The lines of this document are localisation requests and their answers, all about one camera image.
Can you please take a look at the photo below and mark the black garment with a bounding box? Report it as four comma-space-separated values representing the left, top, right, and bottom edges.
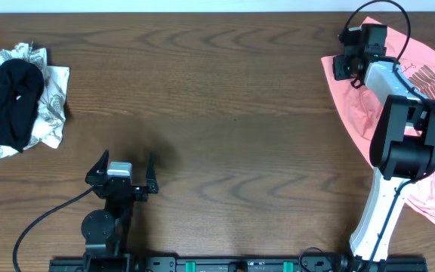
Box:
0, 59, 45, 153

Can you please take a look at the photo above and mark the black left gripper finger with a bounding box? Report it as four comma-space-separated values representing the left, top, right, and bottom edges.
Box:
145, 153, 159, 194
85, 150, 109, 185

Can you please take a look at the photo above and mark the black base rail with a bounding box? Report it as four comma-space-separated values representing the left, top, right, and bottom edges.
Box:
49, 256, 429, 272

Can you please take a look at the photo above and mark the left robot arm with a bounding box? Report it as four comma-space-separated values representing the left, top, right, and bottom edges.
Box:
81, 150, 159, 272

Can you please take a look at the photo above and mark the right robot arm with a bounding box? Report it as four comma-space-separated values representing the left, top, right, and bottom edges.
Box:
332, 54, 435, 270

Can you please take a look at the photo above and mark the white floral patterned cloth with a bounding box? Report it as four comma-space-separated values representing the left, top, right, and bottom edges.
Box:
0, 43, 69, 159

